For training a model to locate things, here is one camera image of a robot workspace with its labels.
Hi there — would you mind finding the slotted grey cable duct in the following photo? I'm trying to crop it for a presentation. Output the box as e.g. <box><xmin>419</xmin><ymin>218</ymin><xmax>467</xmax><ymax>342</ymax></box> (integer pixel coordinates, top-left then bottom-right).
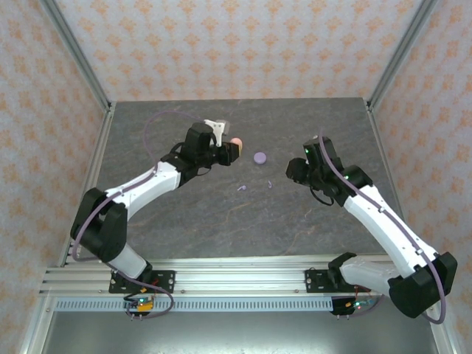
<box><xmin>54</xmin><ymin>297</ymin><xmax>335</xmax><ymax>313</ymax></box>

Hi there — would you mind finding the grey metal shelf plate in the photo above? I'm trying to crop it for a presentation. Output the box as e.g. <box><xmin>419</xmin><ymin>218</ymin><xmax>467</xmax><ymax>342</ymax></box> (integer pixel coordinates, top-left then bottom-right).
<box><xmin>36</xmin><ymin>310</ymin><xmax>443</xmax><ymax>354</ymax></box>

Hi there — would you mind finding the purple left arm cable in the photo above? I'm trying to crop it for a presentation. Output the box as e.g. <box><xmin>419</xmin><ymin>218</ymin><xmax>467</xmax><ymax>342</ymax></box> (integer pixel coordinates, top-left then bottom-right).
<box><xmin>69</xmin><ymin>110</ymin><xmax>207</xmax><ymax>320</ymax></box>

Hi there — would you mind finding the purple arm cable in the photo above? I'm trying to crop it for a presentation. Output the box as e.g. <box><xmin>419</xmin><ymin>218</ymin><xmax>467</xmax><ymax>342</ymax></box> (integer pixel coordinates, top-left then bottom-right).
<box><xmin>69</xmin><ymin>110</ymin><xmax>207</xmax><ymax>320</ymax></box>
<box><xmin>319</xmin><ymin>127</ymin><xmax>449</xmax><ymax>325</ymax></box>

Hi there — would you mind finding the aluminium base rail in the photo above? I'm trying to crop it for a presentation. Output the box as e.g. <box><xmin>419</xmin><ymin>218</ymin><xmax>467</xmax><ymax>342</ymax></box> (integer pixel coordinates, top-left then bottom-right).
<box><xmin>38</xmin><ymin>256</ymin><xmax>420</xmax><ymax>296</ymax></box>

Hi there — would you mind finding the aluminium frame post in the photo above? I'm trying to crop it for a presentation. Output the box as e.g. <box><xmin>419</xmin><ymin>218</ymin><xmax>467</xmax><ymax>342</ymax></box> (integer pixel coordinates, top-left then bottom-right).
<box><xmin>367</xmin><ymin>0</ymin><xmax>440</xmax><ymax>111</ymax></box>
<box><xmin>423</xmin><ymin>316</ymin><xmax>466</xmax><ymax>354</ymax></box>
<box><xmin>20</xmin><ymin>294</ymin><xmax>56</xmax><ymax>354</ymax></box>
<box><xmin>38</xmin><ymin>0</ymin><xmax>114</xmax><ymax>111</ymax></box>

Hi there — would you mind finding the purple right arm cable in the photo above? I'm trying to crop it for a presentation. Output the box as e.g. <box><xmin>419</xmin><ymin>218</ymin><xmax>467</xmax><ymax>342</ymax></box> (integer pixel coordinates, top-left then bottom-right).
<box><xmin>319</xmin><ymin>127</ymin><xmax>449</xmax><ymax>325</ymax></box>

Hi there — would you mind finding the small electronics board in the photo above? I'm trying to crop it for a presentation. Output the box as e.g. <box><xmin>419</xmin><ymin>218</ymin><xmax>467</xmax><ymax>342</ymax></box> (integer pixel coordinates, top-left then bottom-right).
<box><xmin>124</xmin><ymin>296</ymin><xmax>155</xmax><ymax>314</ymax></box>
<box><xmin>344</xmin><ymin>299</ymin><xmax>378</xmax><ymax>311</ymax></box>

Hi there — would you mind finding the aluminium table side rail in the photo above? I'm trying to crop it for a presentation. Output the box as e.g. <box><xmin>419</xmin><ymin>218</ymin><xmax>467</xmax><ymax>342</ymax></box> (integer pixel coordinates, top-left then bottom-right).
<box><xmin>364</xmin><ymin>98</ymin><xmax>406</xmax><ymax>222</ymax></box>
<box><xmin>57</xmin><ymin>103</ymin><xmax>116</xmax><ymax>267</ymax></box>

